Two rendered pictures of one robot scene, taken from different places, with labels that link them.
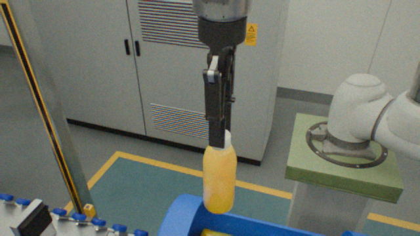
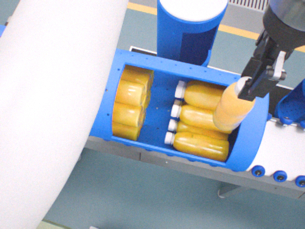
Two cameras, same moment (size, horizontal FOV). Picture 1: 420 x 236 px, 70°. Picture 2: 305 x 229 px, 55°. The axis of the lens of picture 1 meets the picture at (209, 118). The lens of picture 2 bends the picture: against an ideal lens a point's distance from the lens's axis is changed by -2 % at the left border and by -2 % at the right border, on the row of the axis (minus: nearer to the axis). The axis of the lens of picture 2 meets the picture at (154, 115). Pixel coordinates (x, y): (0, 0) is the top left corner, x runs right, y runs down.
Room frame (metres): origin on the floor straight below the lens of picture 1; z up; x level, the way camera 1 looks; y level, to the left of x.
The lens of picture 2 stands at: (0.70, -0.21, 1.95)
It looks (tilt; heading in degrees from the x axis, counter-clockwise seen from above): 70 degrees down; 178
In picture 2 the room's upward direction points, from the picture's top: 1 degrees counter-clockwise
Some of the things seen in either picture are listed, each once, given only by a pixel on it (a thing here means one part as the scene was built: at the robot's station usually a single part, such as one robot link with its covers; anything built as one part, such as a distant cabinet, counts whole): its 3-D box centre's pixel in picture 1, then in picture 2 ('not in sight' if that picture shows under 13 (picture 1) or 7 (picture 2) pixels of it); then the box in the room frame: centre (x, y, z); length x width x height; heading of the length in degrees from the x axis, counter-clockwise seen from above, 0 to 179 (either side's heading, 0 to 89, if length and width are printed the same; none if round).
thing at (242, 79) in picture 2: (220, 137); (246, 87); (0.46, -0.02, 1.43); 0.04 x 0.04 x 0.02
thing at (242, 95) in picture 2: (223, 118); (250, 90); (0.48, -0.03, 1.46); 0.03 x 0.01 x 0.07; 74
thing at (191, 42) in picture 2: not in sight; (183, 52); (-0.14, -0.02, 0.59); 0.28 x 0.28 x 0.88
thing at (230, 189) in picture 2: not in sight; (234, 188); (0.54, 0.22, 0.31); 0.06 x 0.06 x 0.63; 74
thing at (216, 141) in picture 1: (216, 131); (253, 69); (0.44, -0.01, 1.46); 0.03 x 0.01 x 0.07; 74
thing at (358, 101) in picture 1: (358, 105); not in sight; (0.89, -0.52, 1.23); 0.18 x 0.16 x 0.22; 40
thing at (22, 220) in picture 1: (37, 230); not in sight; (0.56, 0.52, 1.00); 0.10 x 0.04 x 0.15; 164
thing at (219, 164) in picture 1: (219, 174); (234, 105); (0.46, -0.02, 1.33); 0.07 x 0.07 x 0.18
